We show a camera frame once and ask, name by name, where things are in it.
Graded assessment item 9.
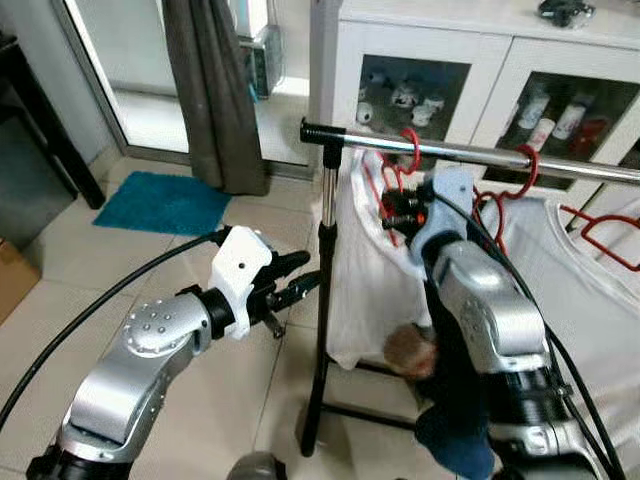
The white garment brown print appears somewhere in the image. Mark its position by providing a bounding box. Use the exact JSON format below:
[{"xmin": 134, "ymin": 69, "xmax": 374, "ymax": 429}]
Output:
[{"xmin": 325, "ymin": 150, "xmax": 446, "ymax": 379}]

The grey robot leg part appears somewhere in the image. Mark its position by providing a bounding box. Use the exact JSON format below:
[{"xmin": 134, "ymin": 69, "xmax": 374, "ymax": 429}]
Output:
[{"xmin": 228, "ymin": 452, "xmax": 289, "ymax": 480}]

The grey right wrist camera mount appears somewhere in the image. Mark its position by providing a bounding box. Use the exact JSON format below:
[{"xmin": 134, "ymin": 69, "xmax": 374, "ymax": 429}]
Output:
[{"xmin": 410, "ymin": 165, "xmax": 476, "ymax": 271}]

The grey curtain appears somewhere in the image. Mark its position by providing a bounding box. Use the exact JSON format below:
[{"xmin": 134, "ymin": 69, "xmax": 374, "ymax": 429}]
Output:
[{"xmin": 162, "ymin": 0, "xmax": 269, "ymax": 196}]

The metal clothes rack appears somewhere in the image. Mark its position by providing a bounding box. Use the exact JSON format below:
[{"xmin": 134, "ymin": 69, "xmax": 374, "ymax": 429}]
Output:
[{"xmin": 298, "ymin": 118, "xmax": 640, "ymax": 459}]

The white glass-door cabinet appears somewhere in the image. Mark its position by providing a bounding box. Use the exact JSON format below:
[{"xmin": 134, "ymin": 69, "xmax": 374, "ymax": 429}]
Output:
[{"xmin": 310, "ymin": 0, "xmax": 640, "ymax": 216}]

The teal floor mat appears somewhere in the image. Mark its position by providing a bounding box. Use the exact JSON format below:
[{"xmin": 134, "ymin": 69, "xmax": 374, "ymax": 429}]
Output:
[{"xmin": 92, "ymin": 170, "xmax": 233, "ymax": 238}]

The plain white t-shirt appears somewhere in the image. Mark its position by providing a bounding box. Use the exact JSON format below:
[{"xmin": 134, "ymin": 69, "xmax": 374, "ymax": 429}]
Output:
[{"xmin": 495, "ymin": 195, "xmax": 640, "ymax": 471}]

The grey green carton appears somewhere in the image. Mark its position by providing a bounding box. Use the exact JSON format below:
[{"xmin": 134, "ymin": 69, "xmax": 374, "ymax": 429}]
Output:
[{"xmin": 240, "ymin": 20, "xmax": 286, "ymax": 101}]

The red plastic hanger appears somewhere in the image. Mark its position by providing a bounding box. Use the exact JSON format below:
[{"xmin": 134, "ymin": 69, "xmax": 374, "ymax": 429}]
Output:
[
  {"xmin": 560, "ymin": 205, "xmax": 640, "ymax": 273},
  {"xmin": 475, "ymin": 145, "xmax": 541, "ymax": 241},
  {"xmin": 360, "ymin": 128, "xmax": 423, "ymax": 246}
]

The small black object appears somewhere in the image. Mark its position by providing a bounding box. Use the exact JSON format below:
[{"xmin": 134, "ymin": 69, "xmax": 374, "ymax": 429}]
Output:
[{"xmin": 540, "ymin": 0, "xmax": 596, "ymax": 26}]

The glass sliding door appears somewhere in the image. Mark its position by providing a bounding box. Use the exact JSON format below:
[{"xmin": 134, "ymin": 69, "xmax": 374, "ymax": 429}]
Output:
[{"xmin": 55, "ymin": 0, "xmax": 331, "ymax": 176}]

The black desk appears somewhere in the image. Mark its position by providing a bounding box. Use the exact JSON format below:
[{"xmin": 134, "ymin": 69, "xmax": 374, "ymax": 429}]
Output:
[{"xmin": 0, "ymin": 35, "xmax": 106, "ymax": 211}]

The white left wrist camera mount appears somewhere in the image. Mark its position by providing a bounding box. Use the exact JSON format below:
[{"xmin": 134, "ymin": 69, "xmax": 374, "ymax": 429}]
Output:
[{"xmin": 208, "ymin": 225, "xmax": 276, "ymax": 339}]

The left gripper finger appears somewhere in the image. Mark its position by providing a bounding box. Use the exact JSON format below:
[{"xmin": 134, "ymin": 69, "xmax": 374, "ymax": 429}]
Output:
[
  {"xmin": 280, "ymin": 272, "xmax": 323, "ymax": 312},
  {"xmin": 268, "ymin": 250, "xmax": 312, "ymax": 281}
]

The cardboard box printed C/NO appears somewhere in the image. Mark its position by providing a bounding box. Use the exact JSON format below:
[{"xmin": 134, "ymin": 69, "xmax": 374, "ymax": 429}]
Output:
[{"xmin": 0, "ymin": 240, "xmax": 41, "ymax": 323}]

